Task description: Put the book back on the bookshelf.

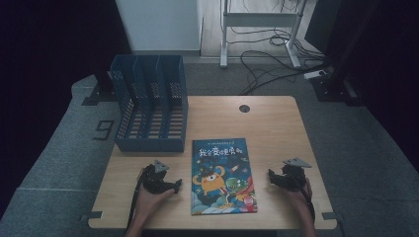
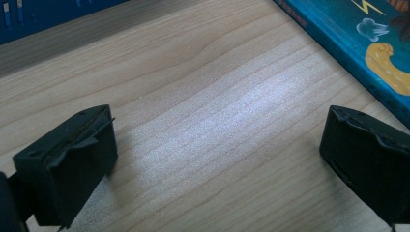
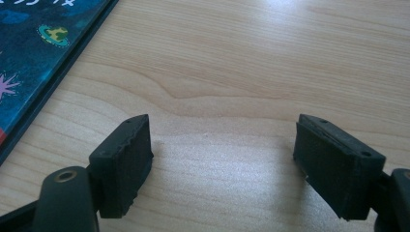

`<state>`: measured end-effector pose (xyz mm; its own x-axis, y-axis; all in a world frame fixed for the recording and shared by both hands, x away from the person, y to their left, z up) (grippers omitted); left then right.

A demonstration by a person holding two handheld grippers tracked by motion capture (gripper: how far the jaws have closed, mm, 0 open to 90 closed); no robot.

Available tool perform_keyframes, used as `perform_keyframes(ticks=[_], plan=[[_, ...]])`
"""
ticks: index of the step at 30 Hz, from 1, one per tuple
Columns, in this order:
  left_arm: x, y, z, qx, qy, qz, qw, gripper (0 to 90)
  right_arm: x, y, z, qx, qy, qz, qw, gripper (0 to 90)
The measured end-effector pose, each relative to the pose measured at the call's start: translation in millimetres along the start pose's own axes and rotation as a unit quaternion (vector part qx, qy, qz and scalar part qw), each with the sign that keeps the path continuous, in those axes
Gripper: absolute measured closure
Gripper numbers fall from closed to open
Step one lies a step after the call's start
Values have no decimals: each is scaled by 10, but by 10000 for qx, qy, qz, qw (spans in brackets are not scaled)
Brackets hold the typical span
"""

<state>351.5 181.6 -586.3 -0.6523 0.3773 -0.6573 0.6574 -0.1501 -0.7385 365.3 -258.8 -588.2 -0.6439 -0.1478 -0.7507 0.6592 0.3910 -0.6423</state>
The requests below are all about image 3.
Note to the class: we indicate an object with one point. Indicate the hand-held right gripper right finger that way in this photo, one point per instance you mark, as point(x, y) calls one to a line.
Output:
point(335, 170)

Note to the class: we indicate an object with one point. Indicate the blue picture book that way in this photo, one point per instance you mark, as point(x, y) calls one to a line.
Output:
point(29, 54)

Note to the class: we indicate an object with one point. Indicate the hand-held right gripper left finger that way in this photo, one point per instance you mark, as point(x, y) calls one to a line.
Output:
point(124, 167)

